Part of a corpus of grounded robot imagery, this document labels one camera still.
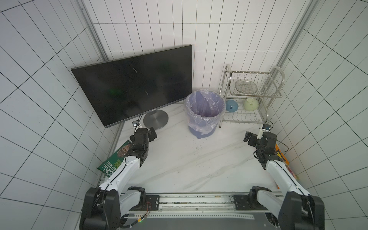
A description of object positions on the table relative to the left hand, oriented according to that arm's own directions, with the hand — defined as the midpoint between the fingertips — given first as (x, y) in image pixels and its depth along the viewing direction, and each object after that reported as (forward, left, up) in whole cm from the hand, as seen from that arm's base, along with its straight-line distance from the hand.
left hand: (144, 132), depth 87 cm
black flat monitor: (+29, +21, +11) cm, 37 cm away
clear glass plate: (+27, -66, +14) cm, 73 cm away
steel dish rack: (+18, -62, +16) cm, 67 cm away
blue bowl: (+27, -61, -4) cm, 67 cm away
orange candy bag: (-7, -86, -11) cm, 87 cm away
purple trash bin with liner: (+21, -39, 0) cm, 44 cm away
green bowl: (+28, -75, -3) cm, 80 cm away
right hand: (+1, -65, +1) cm, 65 cm away
